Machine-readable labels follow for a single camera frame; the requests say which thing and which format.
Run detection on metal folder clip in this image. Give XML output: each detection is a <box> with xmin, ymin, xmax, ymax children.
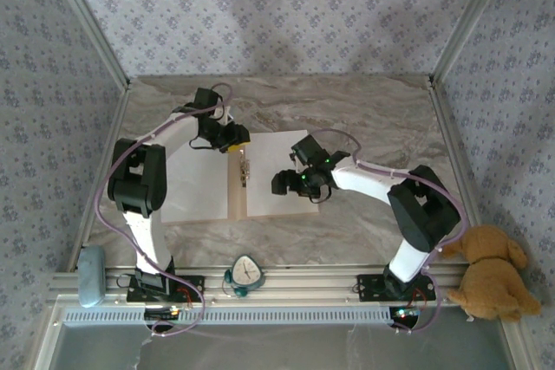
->
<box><xmin>237</xmin><ymin>155</ymin><xmax>253</xmax><ymax>188</ymax></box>

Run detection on white paper sheet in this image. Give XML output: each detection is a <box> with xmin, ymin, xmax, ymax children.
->
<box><xmin>160</xmin><ymin>144</ymin><xmax>230</xmax><ymax>224</ymax></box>
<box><xmin>245</xmin><ymin>129</ymin><xmax>320</xmax><ymax>217</ymax></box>

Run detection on teal alarm clock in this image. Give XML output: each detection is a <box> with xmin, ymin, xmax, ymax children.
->
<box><xmin>223</xmin><ymin>255</ymin><xmax>268</xmax><ymax>301</ymax></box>

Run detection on reflective metal panel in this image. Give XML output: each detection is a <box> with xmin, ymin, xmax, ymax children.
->
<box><xmin>55</xmin><ymin>322</ymin><xmax>511</xmax><ymax>370</ymax></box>

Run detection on blue-grey pouch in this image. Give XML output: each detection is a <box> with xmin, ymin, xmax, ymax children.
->
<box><xmin>76</xmin><ymin>244</ymin><xmax>108</xmax><ymax>308</ymax></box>

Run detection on brown plush dog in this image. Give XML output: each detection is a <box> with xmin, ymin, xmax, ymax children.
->
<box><xmin>438</xmin><ymin>224</ymin><xmax>543</xmax><ymax>323</ymax></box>

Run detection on thin black cable loop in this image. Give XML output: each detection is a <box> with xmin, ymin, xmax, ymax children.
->
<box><xmin>310</xmin><ymin>185</ymin><xmax>334</xmax><ymax>204</ymax></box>
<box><xmin>189</xmin><ymin>135</ymin><xmax>218</xmax><ymax>151</ymax></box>

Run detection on aluminium front rail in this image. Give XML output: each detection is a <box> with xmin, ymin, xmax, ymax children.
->
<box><xmin>48</xmin><ymin>266</ymin><xmax>472</xmax><ymax>307</ymax></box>

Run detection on aluminium side rail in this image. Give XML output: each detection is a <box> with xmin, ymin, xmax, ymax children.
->
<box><xmin>64</xmin><ymin>86</ymin><xmax>134</xmax><ymax>274</ymax></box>
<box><xmin>427</xmin><ymin>83</ymin><xmax>483</xmax><ymax>232</ymax></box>

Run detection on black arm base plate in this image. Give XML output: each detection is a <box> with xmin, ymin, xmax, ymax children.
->
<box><xmin>356</xmin><ymin>273</ymin><xmax>436</xmax><ymax>303</ymax></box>
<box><xmin>126</xmin><ymin>274</ymin><xmax>206</xmax><ymax>303</ymax></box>

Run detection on grey slotted cable duct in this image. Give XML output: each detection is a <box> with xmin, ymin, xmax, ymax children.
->
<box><xmin>63</xmin><ymin>305</ymin><xmax>398</xmax><ymax>327</ymax></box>

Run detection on aluminium frame post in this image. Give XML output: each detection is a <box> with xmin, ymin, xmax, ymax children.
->
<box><xmin>42</xmin><ymin>0</ymin><xmax>132</xmax><ymax>90</ymax></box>
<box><xmin>428</xmin><ymin>0</ymin><xmax>519</xmax><ymax>90</ymax></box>

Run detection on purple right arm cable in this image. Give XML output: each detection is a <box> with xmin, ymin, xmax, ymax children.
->
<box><xmin>310</xmin><ymin>128</ymin><xmax>468</xmax><ymax>336</ymax></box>

